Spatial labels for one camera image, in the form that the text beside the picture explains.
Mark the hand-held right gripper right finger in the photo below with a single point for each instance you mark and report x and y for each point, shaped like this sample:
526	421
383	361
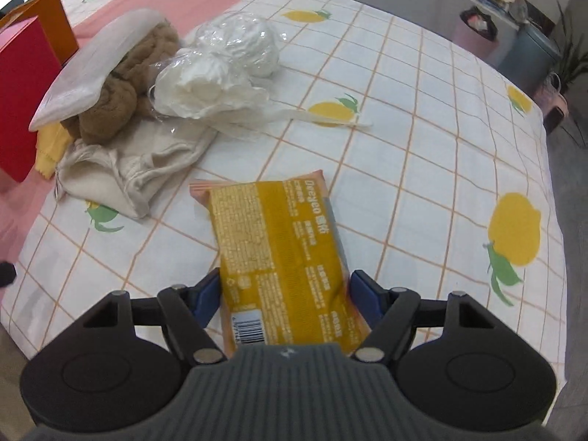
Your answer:
365	298

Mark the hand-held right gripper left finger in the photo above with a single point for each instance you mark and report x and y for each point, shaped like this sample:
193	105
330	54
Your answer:
207	298

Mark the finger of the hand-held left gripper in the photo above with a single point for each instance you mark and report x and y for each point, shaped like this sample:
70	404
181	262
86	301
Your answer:
5	274

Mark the yellow wipes packet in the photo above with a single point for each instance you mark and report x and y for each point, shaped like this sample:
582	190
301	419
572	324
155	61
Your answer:
275	239

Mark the yellow cloth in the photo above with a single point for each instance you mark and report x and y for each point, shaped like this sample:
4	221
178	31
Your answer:
50	149

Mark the orange box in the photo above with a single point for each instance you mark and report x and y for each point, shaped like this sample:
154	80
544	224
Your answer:
55	23

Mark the pink and lemon checked blanket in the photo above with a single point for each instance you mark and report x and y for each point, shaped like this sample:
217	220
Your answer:
413	147

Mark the red cube box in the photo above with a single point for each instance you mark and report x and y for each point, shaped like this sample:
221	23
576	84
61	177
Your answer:
23	101

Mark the brown plush toy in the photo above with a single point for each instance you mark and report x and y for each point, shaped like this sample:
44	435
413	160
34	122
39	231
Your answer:
120	89

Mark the white foam pad in plastic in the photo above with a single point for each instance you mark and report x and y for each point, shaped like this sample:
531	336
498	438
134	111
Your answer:
92	64

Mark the pink trash bin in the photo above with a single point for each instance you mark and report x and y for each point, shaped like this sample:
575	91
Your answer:
475	36

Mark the grey trash can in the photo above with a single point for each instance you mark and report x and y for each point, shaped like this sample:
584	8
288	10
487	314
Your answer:
528	59

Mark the long-leaved potted plant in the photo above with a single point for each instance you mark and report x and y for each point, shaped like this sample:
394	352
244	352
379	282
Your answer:
572	50

